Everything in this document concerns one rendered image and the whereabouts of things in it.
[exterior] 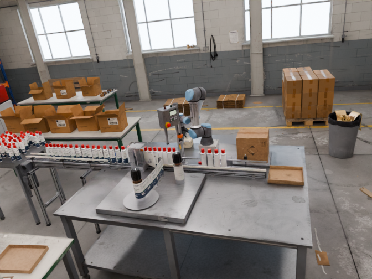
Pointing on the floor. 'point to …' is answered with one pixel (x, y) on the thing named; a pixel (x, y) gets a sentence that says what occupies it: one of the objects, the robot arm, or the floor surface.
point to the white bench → (44, 270)
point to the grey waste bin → (342, 140)
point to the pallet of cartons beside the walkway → (307, 95)
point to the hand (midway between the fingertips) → (185, 141)
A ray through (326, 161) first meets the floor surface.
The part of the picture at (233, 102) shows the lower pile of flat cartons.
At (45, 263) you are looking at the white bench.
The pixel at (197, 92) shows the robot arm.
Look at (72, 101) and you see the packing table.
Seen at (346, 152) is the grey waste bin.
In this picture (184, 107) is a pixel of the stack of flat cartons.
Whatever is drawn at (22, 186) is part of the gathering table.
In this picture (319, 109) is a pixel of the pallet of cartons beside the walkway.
